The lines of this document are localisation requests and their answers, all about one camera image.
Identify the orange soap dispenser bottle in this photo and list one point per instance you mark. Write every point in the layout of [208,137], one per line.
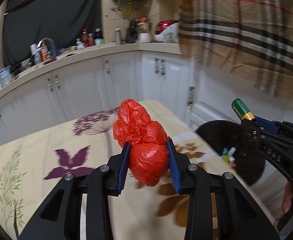
[44,51]

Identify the black window curtain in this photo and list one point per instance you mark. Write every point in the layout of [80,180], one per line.
[27,22]

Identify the chrome sink faucet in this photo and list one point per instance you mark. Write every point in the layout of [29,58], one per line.
[52,53]

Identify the green yellow label bottle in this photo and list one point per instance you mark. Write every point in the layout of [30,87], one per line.
[242,110]

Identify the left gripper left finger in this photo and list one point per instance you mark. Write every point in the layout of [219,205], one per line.
[58,216]

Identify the dark sauce bottle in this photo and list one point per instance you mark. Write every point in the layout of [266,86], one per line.
[85,38]

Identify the black knife block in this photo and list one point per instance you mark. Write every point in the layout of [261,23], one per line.
[131,35]

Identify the white kitchen cabinets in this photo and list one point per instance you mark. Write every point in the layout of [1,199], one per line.
[54,94]

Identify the steel thermos bottle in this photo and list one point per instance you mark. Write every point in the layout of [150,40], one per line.
[118,37]

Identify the white blender jug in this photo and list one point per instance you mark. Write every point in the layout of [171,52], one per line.
[143,30]

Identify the red plastic bag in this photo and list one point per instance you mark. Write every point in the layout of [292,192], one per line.
[149,157]

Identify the floral beige tablecloth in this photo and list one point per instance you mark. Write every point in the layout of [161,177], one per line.
[31,166]

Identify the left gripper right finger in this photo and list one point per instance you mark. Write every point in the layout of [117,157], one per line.
[238,215]

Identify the white spray bottle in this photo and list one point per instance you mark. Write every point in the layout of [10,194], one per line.
[37,56]

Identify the right hand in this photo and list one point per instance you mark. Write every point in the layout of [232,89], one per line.
[287,198]

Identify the black cap jar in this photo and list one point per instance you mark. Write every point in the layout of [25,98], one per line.
[98,37]

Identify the plaid hanging cloth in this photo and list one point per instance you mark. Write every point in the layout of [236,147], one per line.
[251,39]

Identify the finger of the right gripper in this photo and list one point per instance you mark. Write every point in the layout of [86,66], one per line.
[253,128]
[264,125]

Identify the red white rice cooker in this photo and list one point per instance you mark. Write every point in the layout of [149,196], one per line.
[167,31]

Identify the black trash bin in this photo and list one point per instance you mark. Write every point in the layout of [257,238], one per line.
[222,135]

